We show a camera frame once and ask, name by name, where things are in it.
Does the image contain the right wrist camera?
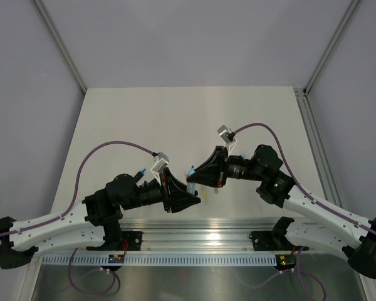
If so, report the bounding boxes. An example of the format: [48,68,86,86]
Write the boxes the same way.
[217,125,237,154]

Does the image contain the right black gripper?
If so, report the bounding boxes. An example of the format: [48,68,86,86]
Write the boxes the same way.
[188,145,266,188]

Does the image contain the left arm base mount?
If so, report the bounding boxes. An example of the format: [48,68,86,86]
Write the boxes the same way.
[86,230,144,273]

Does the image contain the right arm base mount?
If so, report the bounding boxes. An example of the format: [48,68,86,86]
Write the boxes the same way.
[248,231,309,271]

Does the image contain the aluminium frame post right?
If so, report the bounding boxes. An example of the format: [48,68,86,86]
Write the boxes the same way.
[303,0,362,97]

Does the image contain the white slotted cable duct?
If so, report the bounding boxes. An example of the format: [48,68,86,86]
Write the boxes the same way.
[42,254,278,266]

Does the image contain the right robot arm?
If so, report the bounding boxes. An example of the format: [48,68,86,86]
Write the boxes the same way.
[187,145,376,279]

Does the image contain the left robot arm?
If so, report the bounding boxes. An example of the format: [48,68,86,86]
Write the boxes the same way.
[0,169,201,270]

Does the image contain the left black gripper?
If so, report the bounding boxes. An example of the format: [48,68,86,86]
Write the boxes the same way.
[121,168,201,213]

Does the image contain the aluminium mounting rail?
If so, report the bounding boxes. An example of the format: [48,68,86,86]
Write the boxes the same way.
[34,218,369,251]

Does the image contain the aluminium side rail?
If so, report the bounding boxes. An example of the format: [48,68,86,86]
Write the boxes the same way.
[293,88,341,205]

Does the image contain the aluminium frame post left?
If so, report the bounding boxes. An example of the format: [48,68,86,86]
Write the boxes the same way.
[31,0,88,95]

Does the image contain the black blue highlighter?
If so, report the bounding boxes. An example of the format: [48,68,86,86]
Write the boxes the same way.
[133,168,146,182]

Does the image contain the aluminium frame post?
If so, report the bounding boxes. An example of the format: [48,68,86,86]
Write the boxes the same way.
[31,0,88,95]
[303,0,362,97]

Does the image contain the light blue highlighter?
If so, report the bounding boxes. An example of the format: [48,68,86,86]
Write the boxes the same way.
[186,166,197,196]

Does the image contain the yellow highlighter pen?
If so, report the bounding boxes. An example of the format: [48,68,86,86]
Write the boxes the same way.
[201,186,209,204]

